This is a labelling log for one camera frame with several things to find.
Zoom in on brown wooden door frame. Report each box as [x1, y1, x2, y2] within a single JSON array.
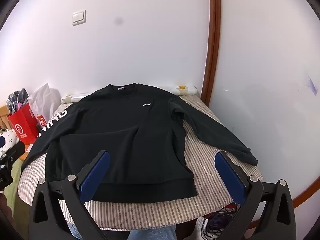
[[201, 0, 222, 100]]

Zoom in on tangle of black cables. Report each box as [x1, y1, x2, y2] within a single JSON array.
[[201, 204, 244, 240]]

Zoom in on white plastic bag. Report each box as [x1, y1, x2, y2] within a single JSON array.
[[29, 83, 62, 117]]

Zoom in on black sweatshirt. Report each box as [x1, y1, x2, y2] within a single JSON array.
[[21, 82, 258, 202]]

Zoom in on green cloth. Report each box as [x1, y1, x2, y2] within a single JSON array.
[[0, 155, 33, 220]]

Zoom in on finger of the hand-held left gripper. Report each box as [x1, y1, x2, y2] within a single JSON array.
[[0, 141, 26, 167]]

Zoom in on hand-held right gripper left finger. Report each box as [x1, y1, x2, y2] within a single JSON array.
[[28, 150, 111, 240]]

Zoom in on person's jeans-clad legs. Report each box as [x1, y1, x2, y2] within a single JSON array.
[[67, 220, 200, 240]]

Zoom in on white printed paper roll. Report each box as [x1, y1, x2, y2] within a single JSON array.
[[61, 85, 198, 104]]

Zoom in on striped quilted table cover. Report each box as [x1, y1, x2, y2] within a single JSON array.
[[17, 94, 264, 230]]

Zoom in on plaid cloth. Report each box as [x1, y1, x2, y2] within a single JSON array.
[[6, 89, 33, 117]]

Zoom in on red paper bag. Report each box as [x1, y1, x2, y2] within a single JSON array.
[[7, 102, 48, 145]]

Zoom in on white wall switch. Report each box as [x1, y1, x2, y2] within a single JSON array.
[[72, 9, 87, 26]]

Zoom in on wooden furniture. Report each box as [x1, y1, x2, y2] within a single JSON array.
[[0, 105, 10, 130]]

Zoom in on brown wooden baseboard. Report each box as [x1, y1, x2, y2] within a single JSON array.
[[291, 172, 318, 209]]

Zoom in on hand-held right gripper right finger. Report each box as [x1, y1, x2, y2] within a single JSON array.
[[214, 151, 297, 240]]

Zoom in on white dotted cloth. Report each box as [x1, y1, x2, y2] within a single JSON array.
[[0, 129, 15, 155]]

